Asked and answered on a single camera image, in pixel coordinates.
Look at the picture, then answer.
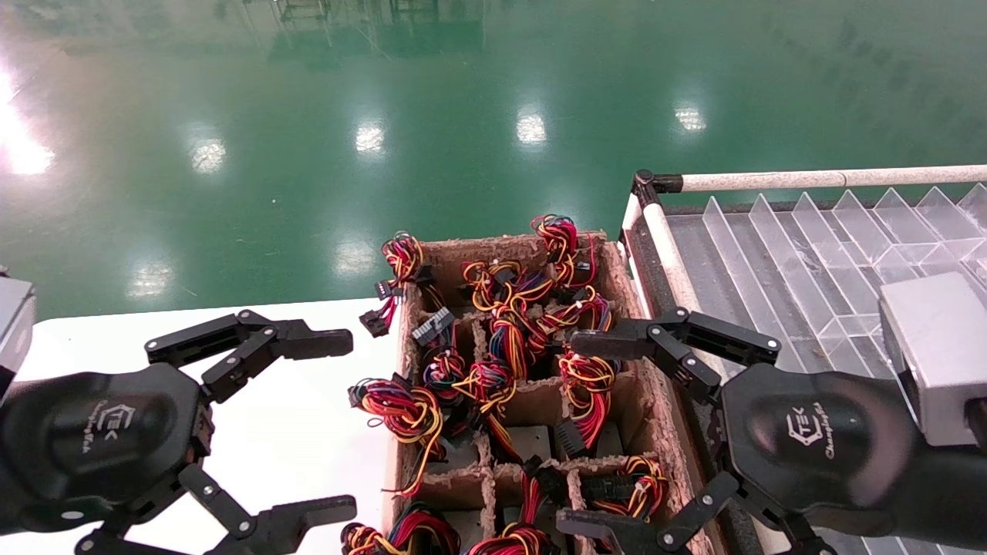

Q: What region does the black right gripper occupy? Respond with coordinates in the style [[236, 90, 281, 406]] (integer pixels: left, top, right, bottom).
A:
[[555, 307, 987, 555]]

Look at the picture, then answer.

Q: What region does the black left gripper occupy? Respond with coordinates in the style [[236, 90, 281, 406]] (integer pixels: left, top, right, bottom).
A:
[[0, 309, 358, 555]]

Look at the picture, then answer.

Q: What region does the grey power supply with cables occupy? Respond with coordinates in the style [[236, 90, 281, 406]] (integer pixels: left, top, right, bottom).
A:
[[554, 348, 624, 459]]

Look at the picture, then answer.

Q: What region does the brown cardboard divider box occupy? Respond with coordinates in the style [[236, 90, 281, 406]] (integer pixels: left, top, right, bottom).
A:
[[382, 230, 714, 555]]

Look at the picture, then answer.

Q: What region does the clear plastic divider tray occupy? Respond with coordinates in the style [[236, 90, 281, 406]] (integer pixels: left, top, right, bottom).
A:
[[665, 183, 987, 555]]

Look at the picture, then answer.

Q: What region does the black pipe corner connector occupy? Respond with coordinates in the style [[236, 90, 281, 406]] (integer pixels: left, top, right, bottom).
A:
[[632, 170, 685, 209]]

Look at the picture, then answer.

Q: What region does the short white rack pipe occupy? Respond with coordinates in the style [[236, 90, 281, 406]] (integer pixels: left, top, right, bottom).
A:
[[681, 164, 987, 193]]

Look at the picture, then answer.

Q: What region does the colourful cable bundle with connectors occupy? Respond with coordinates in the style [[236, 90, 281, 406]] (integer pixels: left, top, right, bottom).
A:
[[359, 231, 448, 338], [411, 307, 473, 403]]

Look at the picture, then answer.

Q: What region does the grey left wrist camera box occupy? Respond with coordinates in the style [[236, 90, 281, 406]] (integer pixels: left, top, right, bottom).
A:
[[0, 276, 37, 390]]

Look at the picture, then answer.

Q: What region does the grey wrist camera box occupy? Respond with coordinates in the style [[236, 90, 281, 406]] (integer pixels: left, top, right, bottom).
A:
[[879, 271, 987, 448], [0, 276, 37, 390]]

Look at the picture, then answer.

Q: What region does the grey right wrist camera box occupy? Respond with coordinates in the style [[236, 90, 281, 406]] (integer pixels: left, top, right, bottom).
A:
[[879, 271, 987, 448]]

